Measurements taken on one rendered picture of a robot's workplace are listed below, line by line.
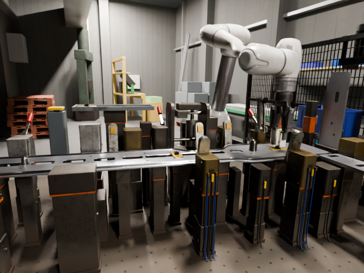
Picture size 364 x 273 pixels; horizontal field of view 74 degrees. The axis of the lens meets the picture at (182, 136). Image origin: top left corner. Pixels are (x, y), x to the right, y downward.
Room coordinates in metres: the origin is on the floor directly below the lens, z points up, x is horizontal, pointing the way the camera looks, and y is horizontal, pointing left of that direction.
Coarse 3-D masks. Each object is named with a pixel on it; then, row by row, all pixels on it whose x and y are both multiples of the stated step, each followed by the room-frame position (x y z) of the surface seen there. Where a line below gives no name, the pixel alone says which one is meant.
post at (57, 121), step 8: (48, 112) 1.07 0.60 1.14; (56, 112) 1.08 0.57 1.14; (64, 112) 1.12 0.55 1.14; (48, 120) 1.07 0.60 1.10; (56, 120) 1.08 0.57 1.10; (64, 120) 1.10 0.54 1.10; (48, 128) 1.07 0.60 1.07; (56, 128) 1.08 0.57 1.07; (64, 128) 1.09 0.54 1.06; (56, 136) 1.08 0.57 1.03; (64, 136) 1.09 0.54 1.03; (56, 144) 1.08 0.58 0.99; (64, 144) 1.09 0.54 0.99; (56, 152) 1.08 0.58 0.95; (64, 152) 1.09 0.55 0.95
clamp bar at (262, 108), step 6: (258, 102) 1.19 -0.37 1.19; (264, 102) 1.16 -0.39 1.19; (258, 108) 1.18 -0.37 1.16; (264, 108) 1.19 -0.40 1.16; (258, 114) 1.18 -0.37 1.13; (264, 114) 1.18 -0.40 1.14; (258, 120) 1.18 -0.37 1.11; (264, 120) 1.18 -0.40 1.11; (258, 126) 1.17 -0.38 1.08; (264, 126) 1.17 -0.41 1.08; (264, 132) 1.17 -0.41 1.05
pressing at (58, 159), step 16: (240, 144) 1.10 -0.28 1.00; (288, 144) 1.13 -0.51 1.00; (304, 144) 1.14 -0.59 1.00; (0, 160) 0.81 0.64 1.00; (16, 160) 0.81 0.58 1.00; (32, 160) 0.82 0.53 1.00; (48, 160) 0.82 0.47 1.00; (64, 160) 0.82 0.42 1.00; (112, 160) 0.83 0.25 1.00; (128, 160) 0.84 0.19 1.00; (144, 160) 0.84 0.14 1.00; (160, 160) 0.84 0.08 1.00; (176, 160) 0.85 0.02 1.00; (192, 160) 0.85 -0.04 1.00; (224, 160) 0.87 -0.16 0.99; (240, 160) 0.88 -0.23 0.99; (256, 160) 0.88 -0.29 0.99; (272, 160) 0.90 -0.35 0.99; (0, 176) 0.68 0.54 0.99; (16, 176) 0.69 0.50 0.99
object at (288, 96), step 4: (276, 96) 1.03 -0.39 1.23; (280, 96) 1.02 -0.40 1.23; (284, 96) 1.01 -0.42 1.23; (288, 96) 1.01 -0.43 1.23; (292, 96) 1.02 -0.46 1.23; (276, 100) 1.03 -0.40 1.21; (280, 100) 1.01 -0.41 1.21; (284, 100) 1.01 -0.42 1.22; (288, 100) 1.01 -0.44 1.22; (276, 104) 1.07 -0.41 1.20; (280, 104) 1.04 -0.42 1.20; (284, 104) 1.02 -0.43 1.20; (288, 104) 1.01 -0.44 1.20; (284, 108) 1.01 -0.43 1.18; (284, 112) 1.02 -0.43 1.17
